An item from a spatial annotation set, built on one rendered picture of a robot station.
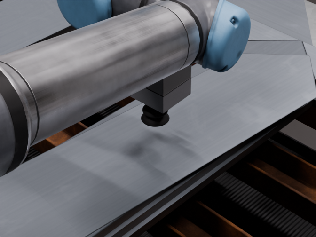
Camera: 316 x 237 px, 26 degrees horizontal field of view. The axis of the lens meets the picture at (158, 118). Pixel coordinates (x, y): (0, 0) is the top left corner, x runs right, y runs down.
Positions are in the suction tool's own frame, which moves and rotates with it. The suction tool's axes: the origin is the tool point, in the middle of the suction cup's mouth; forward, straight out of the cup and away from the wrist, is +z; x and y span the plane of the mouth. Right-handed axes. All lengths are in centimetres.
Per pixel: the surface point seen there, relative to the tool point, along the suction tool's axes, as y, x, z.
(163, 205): -8.1, 7.6, 7.6
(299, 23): 8, -57, 12
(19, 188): 7.6, 20.7, 4.5
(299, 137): 30, -113, 91
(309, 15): 11, -68, 16
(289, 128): 36, -114, 91
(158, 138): 0.1, -0.9, 4.6
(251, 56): 2.5, -29.9, 4.6
